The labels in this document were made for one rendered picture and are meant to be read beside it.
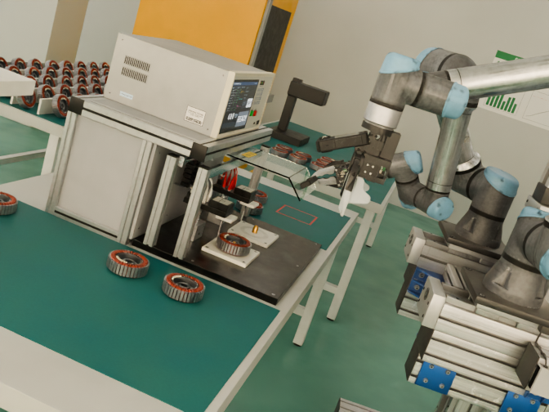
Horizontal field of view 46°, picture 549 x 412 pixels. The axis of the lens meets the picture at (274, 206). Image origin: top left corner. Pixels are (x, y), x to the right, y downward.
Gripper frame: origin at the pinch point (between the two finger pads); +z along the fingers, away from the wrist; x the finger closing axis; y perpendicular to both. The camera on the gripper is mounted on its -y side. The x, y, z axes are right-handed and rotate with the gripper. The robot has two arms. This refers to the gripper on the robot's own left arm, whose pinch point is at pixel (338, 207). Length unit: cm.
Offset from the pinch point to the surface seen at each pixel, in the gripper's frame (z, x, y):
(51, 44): 42, 393, -250
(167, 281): 37, 13, -35
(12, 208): 38, 28, -86
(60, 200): 36, 40, -77
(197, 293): 37.3, 13.2, -26.2
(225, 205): 23, 51, -30
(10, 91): -3, -8, -75
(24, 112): 41, 145, -143
